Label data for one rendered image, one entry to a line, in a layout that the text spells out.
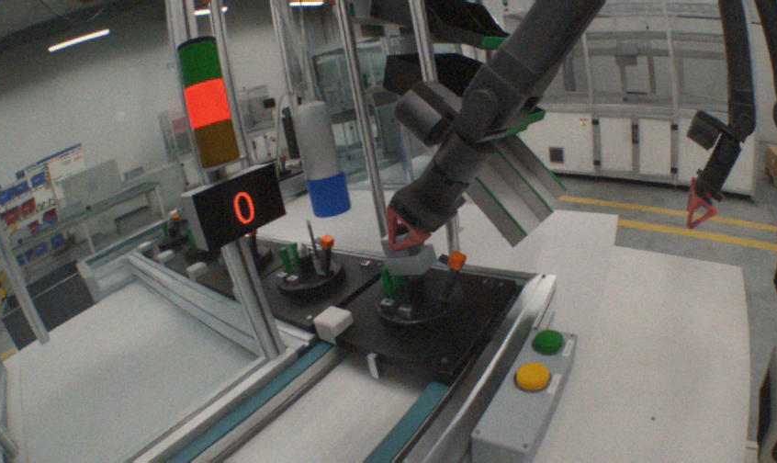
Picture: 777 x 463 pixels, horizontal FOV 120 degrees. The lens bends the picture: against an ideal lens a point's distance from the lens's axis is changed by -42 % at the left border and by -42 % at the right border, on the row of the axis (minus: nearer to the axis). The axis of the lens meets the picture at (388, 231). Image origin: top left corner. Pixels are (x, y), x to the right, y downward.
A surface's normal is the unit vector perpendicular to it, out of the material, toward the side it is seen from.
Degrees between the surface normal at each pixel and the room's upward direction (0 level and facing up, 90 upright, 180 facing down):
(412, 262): 90
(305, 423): 0
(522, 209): 45
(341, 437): 0
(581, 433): 0
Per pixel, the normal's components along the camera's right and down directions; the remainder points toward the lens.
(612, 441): -0.17, -0.92
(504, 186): 0.37, -0.54
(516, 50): -0.55, 0.11
